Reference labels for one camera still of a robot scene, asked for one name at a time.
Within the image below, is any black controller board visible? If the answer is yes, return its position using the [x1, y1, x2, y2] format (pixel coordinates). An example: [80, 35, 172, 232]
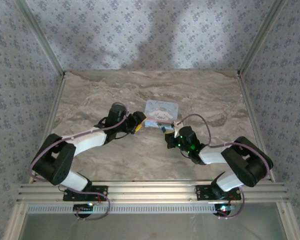
[213, 203, 235, 217]
[73, 203, 95, 218]

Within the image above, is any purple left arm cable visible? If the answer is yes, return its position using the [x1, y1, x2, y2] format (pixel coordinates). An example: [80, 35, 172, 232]
[29, 111, 130, 180]

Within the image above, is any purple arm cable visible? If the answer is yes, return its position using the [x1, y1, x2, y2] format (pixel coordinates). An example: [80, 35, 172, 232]
[176, 113, 271, 180]
[29, 111, 130, 180]

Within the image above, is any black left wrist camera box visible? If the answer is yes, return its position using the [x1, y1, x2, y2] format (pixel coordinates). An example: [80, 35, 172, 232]
[132, 111, 148, 125]

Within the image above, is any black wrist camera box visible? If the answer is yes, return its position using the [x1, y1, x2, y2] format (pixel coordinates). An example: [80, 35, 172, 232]
[132, 111, 148, 125]
[173, 121, 195, 141]

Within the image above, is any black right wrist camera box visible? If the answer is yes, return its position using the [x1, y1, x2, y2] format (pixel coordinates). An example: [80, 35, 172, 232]
[173, 121, 195, 141]

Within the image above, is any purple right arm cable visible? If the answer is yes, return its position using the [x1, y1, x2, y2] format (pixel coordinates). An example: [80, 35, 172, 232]
[176, 113, 271, 180]

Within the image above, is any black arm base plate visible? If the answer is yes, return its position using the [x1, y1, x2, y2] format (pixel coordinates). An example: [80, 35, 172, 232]
[61, 185, 109, 202]
[194, 184, 241, 201]

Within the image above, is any long aluminium base rail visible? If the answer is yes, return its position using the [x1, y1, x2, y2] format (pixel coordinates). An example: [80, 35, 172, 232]
[16, 180, 290, 202]

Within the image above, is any aluminium table side rail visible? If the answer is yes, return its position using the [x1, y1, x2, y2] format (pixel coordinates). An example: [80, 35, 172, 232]
[236, 72, 276, 183]
[29, 73, 67, 184]

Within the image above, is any slotted grey cable duct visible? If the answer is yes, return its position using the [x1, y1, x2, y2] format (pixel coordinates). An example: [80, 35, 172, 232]
[26, 203, 231, 214]

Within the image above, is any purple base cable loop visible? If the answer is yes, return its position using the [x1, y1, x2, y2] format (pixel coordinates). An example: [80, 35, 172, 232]
[218, 187, 246, 221]
[74, 191, 111, 221]

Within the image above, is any aluminium corner post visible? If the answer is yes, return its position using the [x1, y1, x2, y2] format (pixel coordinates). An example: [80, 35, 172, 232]
[236, 0, 287, 76]
[14, 0, 67, 76]

